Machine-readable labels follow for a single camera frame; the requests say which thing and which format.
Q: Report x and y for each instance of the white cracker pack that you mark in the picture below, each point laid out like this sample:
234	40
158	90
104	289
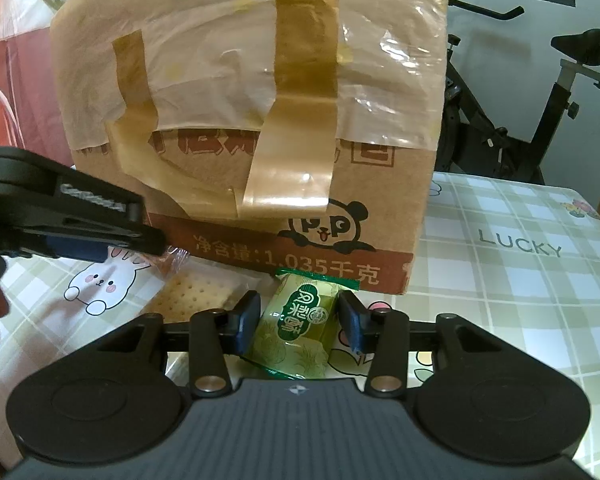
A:
200	285

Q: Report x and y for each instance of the taped cardboard box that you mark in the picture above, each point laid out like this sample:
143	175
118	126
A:
262	133

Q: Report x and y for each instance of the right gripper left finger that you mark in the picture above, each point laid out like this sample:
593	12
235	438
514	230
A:
216	333

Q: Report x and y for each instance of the green snack packet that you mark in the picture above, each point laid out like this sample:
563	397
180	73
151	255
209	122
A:
299	325

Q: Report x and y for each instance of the red white curtain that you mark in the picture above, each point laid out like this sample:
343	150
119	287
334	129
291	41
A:
29	113

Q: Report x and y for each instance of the clear wrapped biscuit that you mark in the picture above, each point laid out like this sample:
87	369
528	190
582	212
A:
170	262

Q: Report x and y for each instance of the checkered green tablecloth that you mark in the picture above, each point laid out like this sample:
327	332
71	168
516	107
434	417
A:
522	261

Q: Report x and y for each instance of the black exercise bike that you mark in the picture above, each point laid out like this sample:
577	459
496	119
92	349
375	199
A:
523	95

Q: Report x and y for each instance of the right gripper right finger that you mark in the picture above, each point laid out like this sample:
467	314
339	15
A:
385	334

